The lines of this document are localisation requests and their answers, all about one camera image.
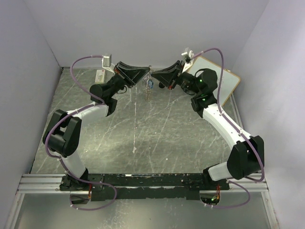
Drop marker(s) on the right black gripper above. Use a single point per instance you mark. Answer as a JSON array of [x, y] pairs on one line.
[[171, 78]]

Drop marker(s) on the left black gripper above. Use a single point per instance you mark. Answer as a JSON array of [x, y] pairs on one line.
[[129, 75]]

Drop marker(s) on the blue tagged key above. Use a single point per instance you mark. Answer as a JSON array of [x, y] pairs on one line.
[[150, 84]]

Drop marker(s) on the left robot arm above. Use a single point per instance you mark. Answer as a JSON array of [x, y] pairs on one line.
[[61, 139]]

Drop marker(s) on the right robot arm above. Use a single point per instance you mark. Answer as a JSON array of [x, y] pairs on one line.
[[247, 151]]

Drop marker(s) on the green white staple box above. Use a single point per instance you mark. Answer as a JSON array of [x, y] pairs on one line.
[[100, 76]]

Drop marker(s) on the yellow framed whiteboard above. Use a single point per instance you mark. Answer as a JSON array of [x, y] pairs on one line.
[[229, 80]]

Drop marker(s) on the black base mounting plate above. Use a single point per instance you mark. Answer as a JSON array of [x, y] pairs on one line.
[[142, 186]]

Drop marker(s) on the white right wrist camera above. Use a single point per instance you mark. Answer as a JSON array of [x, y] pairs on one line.
[[187, 60]]

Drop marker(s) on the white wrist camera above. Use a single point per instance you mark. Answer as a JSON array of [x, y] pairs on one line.
[[187, 60], [107, 63]]

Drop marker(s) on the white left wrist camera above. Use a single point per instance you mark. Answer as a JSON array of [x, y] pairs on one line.
[[107, 63]]

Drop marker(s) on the aluminium rail frame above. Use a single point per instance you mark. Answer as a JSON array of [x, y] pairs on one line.
[[150, 157]]

